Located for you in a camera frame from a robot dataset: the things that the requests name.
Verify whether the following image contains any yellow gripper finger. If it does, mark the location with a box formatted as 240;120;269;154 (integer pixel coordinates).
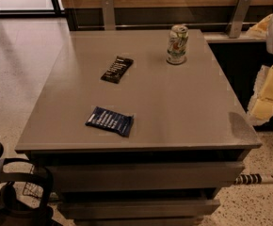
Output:
247;65;273;125
246;14;271;38

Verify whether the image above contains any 7up soda can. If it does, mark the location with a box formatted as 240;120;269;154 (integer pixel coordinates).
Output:
167;24;188;65

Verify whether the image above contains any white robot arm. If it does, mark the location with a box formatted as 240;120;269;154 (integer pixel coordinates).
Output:
247;13;273;126

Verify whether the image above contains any black white striped stick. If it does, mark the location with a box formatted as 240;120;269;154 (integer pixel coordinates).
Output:
234;173;273;185

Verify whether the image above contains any upper grey drawer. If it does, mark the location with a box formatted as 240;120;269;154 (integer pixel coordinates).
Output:
48;162;244;192

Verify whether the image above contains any grey drawer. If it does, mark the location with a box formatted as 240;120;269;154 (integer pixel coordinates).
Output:
48;162;244;192
58;200;220;219

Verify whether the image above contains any grey drawer cabinet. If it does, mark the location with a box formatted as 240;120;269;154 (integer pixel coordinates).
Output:
16;30;260;226

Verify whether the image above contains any black snack bar wrapper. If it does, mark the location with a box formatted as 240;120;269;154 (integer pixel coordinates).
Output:
101;56;134;84

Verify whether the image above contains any blue snack bar wrapper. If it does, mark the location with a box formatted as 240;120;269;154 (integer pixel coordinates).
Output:
85;106;134;137

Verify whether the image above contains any lower grey drawer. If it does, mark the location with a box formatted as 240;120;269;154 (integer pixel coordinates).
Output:
58;200;220;219

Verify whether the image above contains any right metal wall bracket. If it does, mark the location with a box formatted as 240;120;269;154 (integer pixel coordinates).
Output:
226;0;251;39

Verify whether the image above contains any metal wall bracket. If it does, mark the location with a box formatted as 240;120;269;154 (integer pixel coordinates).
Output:
226;0;251;39
101;0;116;30

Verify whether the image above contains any left metal wall bracket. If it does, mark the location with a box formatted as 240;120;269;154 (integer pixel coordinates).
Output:
101;0;116;30

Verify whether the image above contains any black wire basket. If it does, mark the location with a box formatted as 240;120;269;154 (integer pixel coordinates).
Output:
23;166;45;200

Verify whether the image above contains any black bag with strap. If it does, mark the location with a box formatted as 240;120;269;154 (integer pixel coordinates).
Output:
0;142;62;226

